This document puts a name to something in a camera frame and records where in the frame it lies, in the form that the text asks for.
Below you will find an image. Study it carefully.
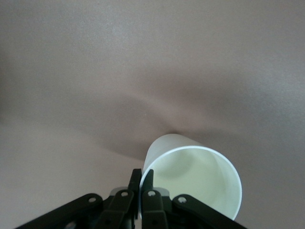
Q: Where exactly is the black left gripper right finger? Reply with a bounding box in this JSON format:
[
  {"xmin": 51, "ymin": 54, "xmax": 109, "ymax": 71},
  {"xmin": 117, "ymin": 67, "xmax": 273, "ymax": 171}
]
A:
[{"xmin": 142, "ymin": 169, "xmax": 250, "ymax": 229}]

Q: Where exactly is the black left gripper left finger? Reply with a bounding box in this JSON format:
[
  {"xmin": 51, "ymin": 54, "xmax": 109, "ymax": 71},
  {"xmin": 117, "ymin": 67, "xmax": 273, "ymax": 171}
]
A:
[{"xmin": 14, "ymin": 168, "xmax": 142, "ymax": 229}]

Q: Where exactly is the white IKEA cup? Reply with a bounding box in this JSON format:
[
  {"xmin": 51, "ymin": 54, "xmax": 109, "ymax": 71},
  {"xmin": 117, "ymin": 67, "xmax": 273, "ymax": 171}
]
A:
[{"xmin": 139, "ymin": 133, "xmax": 243, "ymax": 221}]

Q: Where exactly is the brown table cover sheet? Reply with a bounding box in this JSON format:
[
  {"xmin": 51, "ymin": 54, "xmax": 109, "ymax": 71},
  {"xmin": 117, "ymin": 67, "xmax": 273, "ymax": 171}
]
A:
[{"xmin": 0, "ymin": 0, "xmax": 305, "ymax": 229}]

